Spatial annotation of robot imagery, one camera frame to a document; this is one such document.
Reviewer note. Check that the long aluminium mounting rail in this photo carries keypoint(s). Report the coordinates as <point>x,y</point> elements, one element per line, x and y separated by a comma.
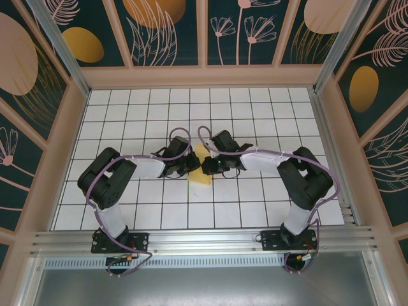
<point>204,237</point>

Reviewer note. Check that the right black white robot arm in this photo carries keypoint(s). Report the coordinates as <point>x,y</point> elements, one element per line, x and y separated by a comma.
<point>306,188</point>

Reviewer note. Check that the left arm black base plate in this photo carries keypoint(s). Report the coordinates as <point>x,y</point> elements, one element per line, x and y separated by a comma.
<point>140,242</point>

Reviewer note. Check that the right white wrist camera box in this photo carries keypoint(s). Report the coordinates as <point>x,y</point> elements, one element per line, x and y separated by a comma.
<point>212,148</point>

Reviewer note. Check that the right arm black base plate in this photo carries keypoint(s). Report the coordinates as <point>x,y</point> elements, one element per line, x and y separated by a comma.
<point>269,240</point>

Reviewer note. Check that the small circuit board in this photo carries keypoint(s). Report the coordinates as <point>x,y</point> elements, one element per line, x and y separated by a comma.
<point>306,257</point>
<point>119,259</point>

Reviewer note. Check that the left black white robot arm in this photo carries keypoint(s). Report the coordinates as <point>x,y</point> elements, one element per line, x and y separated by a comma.
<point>102,185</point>

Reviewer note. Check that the grey metal shelf panel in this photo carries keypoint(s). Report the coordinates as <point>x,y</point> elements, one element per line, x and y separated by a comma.
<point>204,287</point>

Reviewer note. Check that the aluminium side rail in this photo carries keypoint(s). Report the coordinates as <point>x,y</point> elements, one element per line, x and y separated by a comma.
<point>322,127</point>

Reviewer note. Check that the yellow cloth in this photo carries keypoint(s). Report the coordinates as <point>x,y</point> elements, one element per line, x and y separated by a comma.
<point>201,178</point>

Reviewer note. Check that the aluminium frame post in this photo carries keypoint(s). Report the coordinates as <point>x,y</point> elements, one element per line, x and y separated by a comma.
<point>63,48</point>
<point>339,48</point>

